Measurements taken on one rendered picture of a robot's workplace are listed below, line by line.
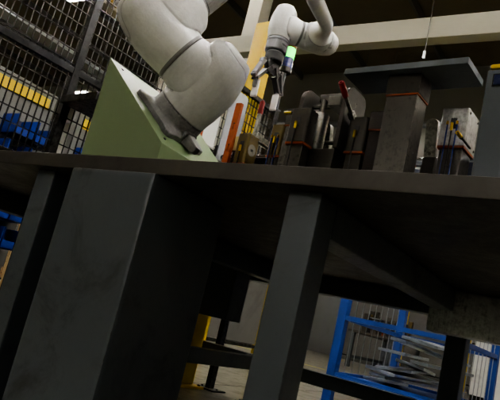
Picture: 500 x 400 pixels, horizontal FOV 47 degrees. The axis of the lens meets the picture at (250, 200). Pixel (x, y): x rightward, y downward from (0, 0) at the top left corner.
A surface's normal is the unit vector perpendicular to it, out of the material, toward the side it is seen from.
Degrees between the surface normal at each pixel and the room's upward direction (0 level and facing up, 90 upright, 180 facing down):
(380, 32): 90
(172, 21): 78
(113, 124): 90
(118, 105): 90
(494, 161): 90
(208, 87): 116
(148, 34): 126
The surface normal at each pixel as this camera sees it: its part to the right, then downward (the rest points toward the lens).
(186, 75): -0.15, 0.20
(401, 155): -0.58, -0.30
